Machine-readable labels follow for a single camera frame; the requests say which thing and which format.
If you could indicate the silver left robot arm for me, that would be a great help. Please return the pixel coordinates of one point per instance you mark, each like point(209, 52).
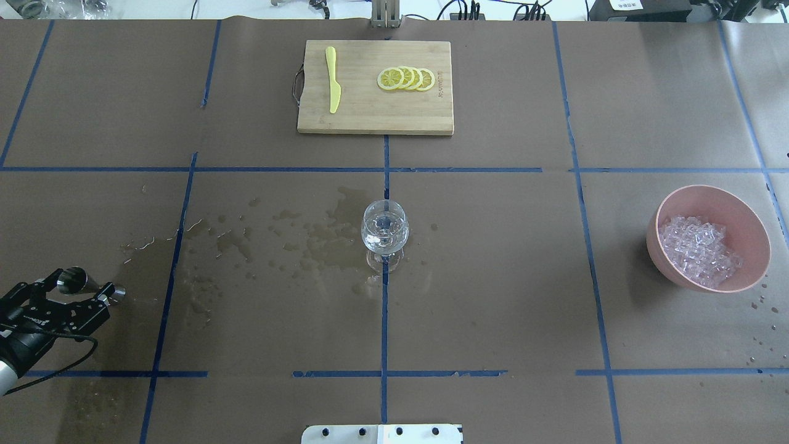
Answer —
point(10, 377)

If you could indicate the pile of clear ice cubes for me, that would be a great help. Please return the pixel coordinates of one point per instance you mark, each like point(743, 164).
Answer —
point(698, 248)

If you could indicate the pink plastic bowl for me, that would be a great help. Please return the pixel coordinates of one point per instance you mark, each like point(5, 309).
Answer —
point(746, 235)

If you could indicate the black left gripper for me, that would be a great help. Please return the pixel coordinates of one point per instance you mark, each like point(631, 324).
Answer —
point(20, 349)

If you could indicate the bamboo cutting board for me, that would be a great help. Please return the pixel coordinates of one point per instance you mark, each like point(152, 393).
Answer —
point(364, 107)

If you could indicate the yellow plastic knife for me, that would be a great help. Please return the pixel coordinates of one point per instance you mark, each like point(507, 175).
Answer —
point(334, 86)

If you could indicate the clear wine glass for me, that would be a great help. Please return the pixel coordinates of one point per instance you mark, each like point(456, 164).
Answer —
point(384, 232)

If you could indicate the steel double jigger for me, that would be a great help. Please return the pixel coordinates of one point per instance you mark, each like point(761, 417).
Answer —
point(75, 280)

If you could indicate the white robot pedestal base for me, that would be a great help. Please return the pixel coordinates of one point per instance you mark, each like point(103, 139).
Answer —
point(383, 433)

